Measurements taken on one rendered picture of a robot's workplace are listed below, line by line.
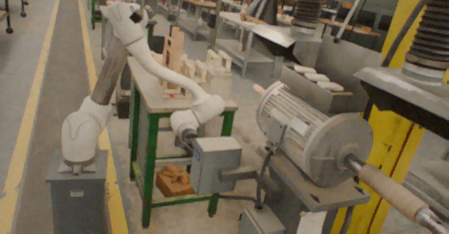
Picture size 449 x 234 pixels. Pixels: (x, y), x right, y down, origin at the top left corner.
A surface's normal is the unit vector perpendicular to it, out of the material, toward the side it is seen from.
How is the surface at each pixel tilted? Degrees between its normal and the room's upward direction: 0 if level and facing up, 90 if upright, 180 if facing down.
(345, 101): 90
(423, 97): 38
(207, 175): 90
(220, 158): 90
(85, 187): 90
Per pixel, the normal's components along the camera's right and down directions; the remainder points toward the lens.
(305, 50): 0.39, 0.41
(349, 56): -0.91, 0.02
